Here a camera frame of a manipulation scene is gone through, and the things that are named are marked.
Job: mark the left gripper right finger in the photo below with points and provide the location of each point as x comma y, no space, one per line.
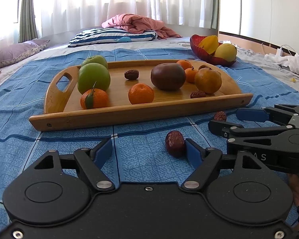
239,188

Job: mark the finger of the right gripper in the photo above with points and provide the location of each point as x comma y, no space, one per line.
280,114
272,141

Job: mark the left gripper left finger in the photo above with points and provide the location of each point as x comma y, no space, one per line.
56,188

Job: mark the red jujube date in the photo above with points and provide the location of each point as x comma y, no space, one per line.
220,116
197,94
175,144
131,74

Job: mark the large orange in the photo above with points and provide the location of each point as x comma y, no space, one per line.
208,80

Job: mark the dark purple round fruit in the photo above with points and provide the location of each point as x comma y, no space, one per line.
168,76

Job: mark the large green apple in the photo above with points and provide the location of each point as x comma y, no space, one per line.
93,75

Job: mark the small green apple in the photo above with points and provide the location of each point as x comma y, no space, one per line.
95,59

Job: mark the small mandarin orange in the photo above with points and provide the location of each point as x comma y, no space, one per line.
184,64

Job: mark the person's right hand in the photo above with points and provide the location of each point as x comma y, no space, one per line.
293,181

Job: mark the white crumpled cloth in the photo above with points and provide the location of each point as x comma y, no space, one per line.
292,62

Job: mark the yellow mango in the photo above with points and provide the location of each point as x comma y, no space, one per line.
226,51

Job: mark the grey bed sheet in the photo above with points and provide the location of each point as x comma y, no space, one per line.
29,79

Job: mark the mandarin orange with leaf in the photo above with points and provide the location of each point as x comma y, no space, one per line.
94,98

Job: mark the red glass fruit bowl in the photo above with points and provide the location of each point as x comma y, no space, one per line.
203,55

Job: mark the wooden serving tray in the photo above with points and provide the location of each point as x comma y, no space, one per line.
62,109

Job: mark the purple pillow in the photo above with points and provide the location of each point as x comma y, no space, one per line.
18,52

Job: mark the green drape curtain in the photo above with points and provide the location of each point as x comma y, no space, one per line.
26,19

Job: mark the blue striped pillow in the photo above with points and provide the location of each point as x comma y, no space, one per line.
109,35

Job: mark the pink blanket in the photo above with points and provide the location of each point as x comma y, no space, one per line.
137,24

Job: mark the white sheer curtain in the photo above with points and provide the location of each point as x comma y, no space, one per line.
57,16

